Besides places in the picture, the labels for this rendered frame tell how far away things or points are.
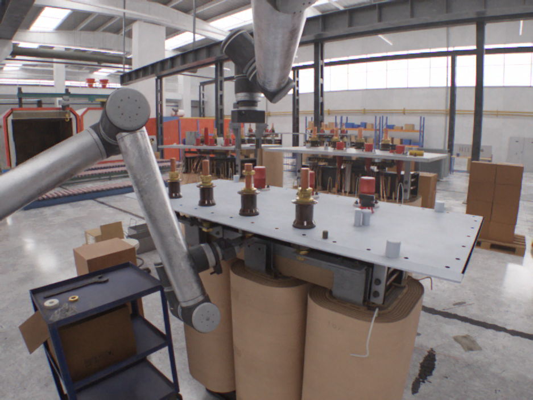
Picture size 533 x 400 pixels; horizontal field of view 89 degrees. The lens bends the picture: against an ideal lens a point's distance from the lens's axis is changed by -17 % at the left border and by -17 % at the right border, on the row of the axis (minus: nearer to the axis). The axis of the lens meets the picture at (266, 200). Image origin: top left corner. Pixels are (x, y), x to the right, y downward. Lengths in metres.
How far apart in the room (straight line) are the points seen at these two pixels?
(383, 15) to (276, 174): 5.33
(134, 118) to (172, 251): 0.44
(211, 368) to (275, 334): 0.65
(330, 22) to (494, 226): 7.49
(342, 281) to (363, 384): 0.41
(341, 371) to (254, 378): 0.54
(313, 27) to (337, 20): 0.85
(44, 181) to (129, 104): 0.41
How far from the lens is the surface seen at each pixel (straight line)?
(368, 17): 10.08
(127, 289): 1.88
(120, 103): 1.08
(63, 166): 1.24
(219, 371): 2.00
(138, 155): 1.07
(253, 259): 1.41
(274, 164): 8.29
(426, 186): 5.77
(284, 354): 1.54
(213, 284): 1.68
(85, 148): 1.25
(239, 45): 1.12
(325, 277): 1.33
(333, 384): 1.39
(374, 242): 1.04
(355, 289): 1.16
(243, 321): 1.55
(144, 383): 2.38
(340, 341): 1.25
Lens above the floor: 1.69
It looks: 12 degrees down
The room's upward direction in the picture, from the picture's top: straight up
